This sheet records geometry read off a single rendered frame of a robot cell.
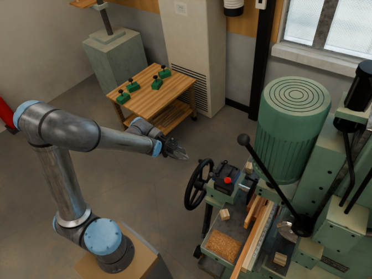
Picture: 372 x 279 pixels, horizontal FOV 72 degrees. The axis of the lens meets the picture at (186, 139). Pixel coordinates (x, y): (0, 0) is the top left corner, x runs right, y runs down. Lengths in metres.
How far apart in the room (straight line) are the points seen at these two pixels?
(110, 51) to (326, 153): 2.46
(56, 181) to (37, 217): 1.56
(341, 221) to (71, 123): 0.80
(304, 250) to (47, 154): 0.91
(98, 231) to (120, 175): 1.32
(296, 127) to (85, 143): 0.63
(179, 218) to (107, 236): 1.02
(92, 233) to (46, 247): 1.23
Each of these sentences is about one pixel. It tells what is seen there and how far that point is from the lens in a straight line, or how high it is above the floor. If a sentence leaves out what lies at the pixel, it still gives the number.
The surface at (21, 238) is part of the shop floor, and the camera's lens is 2.63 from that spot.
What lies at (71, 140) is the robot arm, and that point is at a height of 1.40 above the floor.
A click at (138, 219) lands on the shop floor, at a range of 2.24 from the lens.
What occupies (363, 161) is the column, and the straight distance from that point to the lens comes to 0.70.
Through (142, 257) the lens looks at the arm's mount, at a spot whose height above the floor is 0.61.
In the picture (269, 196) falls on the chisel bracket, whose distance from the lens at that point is 1.08.
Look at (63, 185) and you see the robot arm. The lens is 1.12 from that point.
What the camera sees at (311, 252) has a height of 1.08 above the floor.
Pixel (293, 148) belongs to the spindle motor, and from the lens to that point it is 0.77.
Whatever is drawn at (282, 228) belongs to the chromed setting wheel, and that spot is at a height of 1.03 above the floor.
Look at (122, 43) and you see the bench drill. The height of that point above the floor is 0.70.
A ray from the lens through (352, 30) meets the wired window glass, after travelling 2.22.
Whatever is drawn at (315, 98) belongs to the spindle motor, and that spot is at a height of 1.50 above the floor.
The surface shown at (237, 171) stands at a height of 1.00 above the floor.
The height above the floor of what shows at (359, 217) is 1.30.
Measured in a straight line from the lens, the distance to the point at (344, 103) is 0.72.
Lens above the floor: 1.96
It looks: 48 degrees down
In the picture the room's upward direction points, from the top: 9 degrees counter-clockwise
